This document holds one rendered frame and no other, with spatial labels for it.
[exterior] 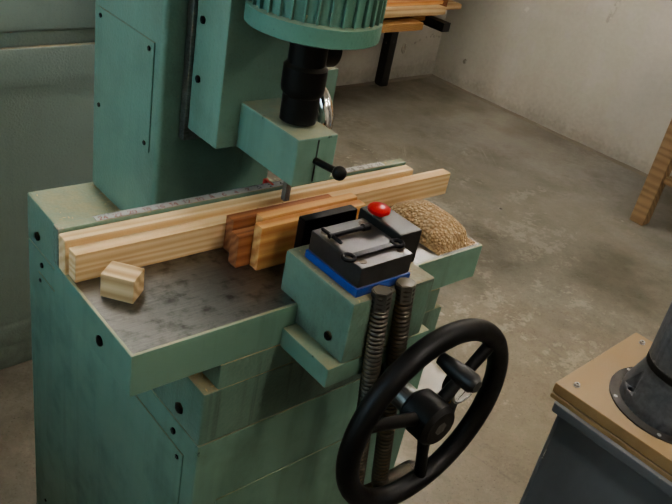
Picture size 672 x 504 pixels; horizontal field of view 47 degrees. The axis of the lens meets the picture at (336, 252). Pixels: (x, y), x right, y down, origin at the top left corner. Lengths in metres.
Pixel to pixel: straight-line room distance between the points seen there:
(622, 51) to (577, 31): 0.29
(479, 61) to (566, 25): 0.63
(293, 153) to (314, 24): 0.18
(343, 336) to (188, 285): 0.21
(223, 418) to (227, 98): 0.43
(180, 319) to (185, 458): 0.23
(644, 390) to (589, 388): 0.10
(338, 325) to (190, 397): 0.22
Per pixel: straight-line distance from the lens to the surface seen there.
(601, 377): 1.61
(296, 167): 1.03
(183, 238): 1.03
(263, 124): 1.07
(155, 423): 1.13
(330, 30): 0.94
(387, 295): 0.90
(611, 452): 1.53
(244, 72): 1.09
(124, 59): 1.23
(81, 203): 1.37
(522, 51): 4.84
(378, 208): 0.97
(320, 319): 0.95
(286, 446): 1.17
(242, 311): 0.95
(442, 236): 1.17
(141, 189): 1.25
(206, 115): 1.12
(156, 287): 0.98
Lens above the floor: 1.45
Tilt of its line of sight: 30 degrees down
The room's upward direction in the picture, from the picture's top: 12 degrees clockwise
